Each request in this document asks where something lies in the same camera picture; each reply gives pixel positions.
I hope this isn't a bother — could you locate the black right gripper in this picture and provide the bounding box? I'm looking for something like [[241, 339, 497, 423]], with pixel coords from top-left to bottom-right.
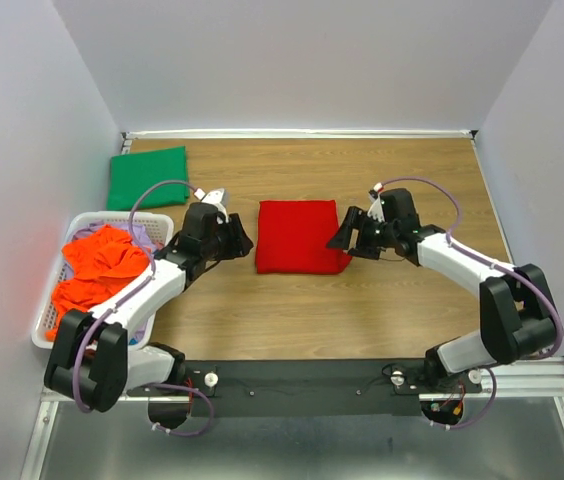
[[324, 205, 397, 261]]

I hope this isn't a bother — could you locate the red t shirt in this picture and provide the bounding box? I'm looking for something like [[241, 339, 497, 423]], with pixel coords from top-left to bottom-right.
[[255, 200, 351, 275]]

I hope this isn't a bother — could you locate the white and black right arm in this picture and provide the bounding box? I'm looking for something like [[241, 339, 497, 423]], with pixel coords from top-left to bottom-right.
[[326, 186, 563, 392]]

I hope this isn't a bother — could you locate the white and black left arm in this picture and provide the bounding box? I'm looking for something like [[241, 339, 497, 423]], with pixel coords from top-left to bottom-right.
[[44, 202, 253, 412]]

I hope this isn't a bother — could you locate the folded green t shirt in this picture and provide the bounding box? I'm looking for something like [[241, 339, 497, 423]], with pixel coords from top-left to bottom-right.
[[106, 146, 189, 211]]

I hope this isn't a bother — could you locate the orange t shirt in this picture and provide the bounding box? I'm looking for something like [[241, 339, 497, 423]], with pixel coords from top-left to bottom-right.
[[44, 224, 156, 341]]

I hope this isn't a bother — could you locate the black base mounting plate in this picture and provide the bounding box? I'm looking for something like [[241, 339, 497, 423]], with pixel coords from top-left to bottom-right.
[[126, 357, 483, 420]]

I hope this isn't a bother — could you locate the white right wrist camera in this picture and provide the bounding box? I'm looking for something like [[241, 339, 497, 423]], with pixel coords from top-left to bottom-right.
[[367, 182, 385, 222]]

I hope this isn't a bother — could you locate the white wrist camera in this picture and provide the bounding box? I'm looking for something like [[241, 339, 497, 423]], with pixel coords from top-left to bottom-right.
[[367, 182, 385, 222], [194, 188, 229, 218]]

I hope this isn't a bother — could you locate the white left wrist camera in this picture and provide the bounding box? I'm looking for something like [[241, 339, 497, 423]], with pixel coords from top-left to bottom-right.
[[194, 188, 229, 218]]

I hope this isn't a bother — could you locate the aluminium frame rail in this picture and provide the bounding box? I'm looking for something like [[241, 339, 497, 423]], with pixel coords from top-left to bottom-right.
[[22, 357, 564, 479]]

